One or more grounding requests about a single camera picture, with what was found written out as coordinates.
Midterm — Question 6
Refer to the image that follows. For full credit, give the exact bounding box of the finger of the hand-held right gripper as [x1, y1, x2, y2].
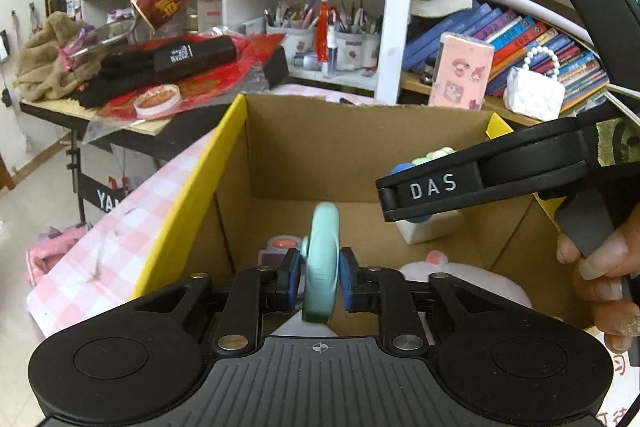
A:
[376, 139, 501, 223]

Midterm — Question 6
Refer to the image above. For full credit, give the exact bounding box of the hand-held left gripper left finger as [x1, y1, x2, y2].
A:
[131, 250, 303, 356]

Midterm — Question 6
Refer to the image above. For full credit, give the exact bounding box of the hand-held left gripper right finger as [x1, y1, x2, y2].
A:
[340, 248, 533, 351]

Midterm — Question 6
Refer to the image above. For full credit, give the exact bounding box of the light green toy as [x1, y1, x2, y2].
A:
[411, 147, 456, 166]

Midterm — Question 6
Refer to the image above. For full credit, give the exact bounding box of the blue ball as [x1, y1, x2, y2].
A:
[390, 163, 433, 224]

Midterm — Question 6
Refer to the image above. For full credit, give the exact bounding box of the mint green round toy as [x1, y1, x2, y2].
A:
[301, 202, 342, 324]

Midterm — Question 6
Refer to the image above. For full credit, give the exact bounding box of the purple toy truck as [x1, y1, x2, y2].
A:
[257, 234, 307, 303]

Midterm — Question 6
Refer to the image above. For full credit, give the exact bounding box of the white charger plug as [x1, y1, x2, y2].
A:
[397, 209, 463, 244]

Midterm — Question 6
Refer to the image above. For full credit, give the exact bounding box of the pink plush pig toy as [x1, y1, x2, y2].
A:
[400, 249, 533, 338]

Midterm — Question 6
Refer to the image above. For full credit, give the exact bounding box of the yellow cardboard box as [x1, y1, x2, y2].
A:
[131, 93, 608, 338]

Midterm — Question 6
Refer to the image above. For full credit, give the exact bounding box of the person's right hand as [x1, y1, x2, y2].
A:
[556, 209, 640, 354]

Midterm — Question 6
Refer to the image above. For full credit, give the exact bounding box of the pink cartoon box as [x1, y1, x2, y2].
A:
[428, 32, 495, 110]

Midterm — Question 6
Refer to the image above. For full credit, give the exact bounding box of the white quilted handbag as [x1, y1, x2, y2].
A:
[504, 44, 566, 120]

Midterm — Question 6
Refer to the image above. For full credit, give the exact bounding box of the white pen holder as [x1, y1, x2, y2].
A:
[265, 24, 321, 70]
[335, 29, 381, 70]

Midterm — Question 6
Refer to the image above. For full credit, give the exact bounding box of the row of blue books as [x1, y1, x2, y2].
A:
[402, 0, 611, 112]

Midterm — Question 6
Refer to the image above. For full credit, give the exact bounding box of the red hanging doll ornament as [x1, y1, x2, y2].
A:
[315, 0, 335, 68]

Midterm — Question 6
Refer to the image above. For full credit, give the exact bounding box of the red plastic wrapped paper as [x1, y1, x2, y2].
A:
[97, 34, 287, 124]

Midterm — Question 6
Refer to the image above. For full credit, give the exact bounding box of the round tape roll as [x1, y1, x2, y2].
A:
[134, 84, 182, 116]

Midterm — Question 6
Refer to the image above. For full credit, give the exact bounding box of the pink bag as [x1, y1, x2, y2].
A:
[26, 224, 91, 288]

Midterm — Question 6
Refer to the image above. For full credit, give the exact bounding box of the long black box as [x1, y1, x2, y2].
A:
[152, 36, 238, 75]

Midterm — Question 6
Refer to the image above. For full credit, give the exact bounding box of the black side table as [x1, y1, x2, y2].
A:
[20, 97, 231, 212]

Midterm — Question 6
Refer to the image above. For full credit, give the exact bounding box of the brown plush cloth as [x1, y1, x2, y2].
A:
[15, 12, 93, 100]

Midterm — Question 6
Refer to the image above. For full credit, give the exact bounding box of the small white shelf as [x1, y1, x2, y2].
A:
[80, 0, 136, 28]

